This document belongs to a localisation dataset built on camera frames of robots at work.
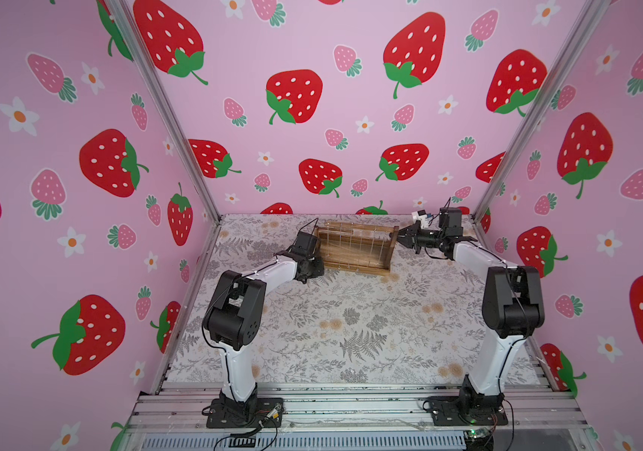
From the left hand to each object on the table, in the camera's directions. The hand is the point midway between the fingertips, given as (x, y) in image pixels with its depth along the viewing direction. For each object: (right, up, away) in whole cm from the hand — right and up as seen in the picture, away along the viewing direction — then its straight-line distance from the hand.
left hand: (321, 268), depth 100 cm
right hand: (+25, +13, -8) cm, 29 cm away
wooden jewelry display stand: (+14, +7, +15) cm, 22 cm away
